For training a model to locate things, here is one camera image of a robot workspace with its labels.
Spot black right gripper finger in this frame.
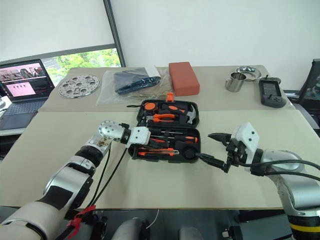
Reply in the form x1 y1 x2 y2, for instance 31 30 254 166
207 133 232 144
198 152 230 173

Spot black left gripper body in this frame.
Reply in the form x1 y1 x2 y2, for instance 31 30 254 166
146 137 162 151

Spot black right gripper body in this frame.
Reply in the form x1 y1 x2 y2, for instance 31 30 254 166
221 138 248 174

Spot black tape roll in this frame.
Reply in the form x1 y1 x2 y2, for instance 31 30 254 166
183 146 199 161

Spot black plastic tool case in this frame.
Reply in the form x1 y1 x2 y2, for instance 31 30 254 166
126 91 202 164

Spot black orange handled screwdriver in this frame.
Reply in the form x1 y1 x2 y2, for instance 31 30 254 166
152 134 198 145

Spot orange black utility knife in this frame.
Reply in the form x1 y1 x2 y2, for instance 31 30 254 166
138 148 180 158

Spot orange black tape measure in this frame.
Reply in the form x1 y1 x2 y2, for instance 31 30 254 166
142 101 159 113

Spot stainless steel mug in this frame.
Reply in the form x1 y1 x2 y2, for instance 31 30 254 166
224 71 247 93

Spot dark grey handheld controller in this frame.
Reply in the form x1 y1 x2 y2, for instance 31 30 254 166
258 74 288 109

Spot red rectangular block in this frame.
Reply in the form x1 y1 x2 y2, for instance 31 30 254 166
168 61 202 97

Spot stainless steel bowl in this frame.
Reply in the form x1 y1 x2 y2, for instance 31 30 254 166
236 65 262 83

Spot clear plastic bag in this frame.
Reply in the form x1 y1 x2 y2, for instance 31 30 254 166
96 66 173 106

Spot grey rounded shape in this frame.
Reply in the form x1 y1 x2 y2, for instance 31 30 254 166
178 226 203 240
112 217 151 240

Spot round perforated metal plate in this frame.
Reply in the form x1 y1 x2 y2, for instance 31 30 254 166
57 74 101 99

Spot black office chair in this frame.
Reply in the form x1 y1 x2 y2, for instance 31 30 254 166
282 58 320 138

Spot open laptop computer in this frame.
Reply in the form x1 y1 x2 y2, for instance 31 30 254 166
0 58 56 131

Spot white roller blind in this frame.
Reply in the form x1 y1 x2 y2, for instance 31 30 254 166
0 0 118 63

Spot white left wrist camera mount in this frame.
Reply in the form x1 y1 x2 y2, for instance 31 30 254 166
126 126 152 149

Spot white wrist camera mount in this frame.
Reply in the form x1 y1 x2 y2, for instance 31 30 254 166
126 126 152 149
231 121 261 163

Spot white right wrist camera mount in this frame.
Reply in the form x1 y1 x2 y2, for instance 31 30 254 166
231 121 261 163

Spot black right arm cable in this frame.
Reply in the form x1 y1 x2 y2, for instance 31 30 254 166
249 159 320 181

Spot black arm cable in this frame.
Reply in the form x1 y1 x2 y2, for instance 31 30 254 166
91 141 131 208
249 159 320 181

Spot orange handled pliers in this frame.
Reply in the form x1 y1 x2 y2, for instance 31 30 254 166
144 113 180 124

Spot steel hammer black orange handle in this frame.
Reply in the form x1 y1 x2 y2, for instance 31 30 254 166
159 103 199 125

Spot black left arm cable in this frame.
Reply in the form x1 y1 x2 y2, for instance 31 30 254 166
91 141 131 208

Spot thin white wire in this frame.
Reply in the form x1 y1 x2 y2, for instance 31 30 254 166
147 208 160 230

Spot red tie on cable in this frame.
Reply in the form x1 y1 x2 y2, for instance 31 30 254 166
67 204 97 233

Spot dark grey window post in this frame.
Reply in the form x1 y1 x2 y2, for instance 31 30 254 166
103 0 126 68

